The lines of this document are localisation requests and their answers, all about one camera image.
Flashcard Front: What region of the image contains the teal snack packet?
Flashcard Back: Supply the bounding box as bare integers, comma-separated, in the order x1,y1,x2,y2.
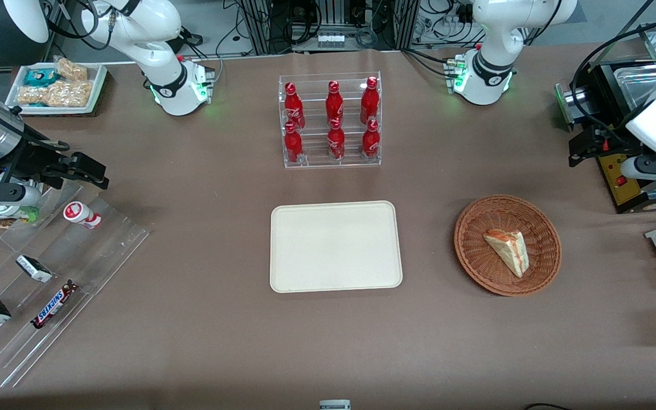
23,68,60,88

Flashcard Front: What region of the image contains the large rice cracker pack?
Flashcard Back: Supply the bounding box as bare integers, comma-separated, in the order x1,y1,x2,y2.
17,80,94,108

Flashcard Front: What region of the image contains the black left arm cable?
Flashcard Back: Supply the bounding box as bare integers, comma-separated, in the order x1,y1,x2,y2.
569,17,656,137

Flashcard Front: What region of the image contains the clear acrylic stepped display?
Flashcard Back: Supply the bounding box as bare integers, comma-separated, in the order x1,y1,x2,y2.
0,182,151,388

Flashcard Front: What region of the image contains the small rice cracker pack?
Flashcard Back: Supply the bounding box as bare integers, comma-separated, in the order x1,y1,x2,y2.
55,57,89,82

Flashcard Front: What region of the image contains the triangular sandwich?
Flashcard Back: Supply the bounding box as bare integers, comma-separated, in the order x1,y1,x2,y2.
483,229,530,279

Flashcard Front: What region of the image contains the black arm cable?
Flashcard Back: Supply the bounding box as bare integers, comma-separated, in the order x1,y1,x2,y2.
569,17,656,137
0,85,72,154

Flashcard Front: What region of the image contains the brown wicker basket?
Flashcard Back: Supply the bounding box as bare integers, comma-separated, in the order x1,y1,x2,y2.
454,195,562,297

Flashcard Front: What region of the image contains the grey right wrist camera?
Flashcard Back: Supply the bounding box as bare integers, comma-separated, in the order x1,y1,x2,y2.
0,181,42,207

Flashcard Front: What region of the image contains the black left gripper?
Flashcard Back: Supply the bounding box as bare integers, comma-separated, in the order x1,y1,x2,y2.
568,126,643,167

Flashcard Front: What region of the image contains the steel fryer pan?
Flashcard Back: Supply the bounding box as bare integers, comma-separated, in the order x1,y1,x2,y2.
613,64,656,123

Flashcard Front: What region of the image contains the snickers chocolate bar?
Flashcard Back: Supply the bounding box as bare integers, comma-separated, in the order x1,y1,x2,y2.
31,280,80,330

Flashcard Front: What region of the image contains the red cola bottle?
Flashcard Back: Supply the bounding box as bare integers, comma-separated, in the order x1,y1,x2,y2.
284,82,306,130
326,80,345,124
360,76,380,125
327,118,346,161
284,122,305,165
362,119,381,161

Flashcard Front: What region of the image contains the white snack tray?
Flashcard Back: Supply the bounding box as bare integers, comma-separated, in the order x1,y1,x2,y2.
5,61,108,117

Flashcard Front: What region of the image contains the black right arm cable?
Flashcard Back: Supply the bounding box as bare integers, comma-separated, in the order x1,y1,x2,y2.
0,85,72,154

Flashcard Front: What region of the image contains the green brown snack cup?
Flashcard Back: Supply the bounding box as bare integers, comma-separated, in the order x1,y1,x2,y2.
0,202,40,229

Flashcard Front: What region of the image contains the white red yogurt bottle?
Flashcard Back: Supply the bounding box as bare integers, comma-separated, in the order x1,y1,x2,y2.
63,201,103,230

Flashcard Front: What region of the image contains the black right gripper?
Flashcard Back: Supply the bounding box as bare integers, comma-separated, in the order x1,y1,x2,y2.
0,148,110,192

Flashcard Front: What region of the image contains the cream plastic tray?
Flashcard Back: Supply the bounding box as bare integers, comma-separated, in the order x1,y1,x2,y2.
270,200,403,293

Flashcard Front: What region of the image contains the clear acrylic bottle rack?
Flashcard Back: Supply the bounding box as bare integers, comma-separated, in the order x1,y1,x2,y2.
278,72,382,169

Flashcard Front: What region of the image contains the black countertop fryer appliance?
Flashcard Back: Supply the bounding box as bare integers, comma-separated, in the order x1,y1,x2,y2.
555,23,656,215

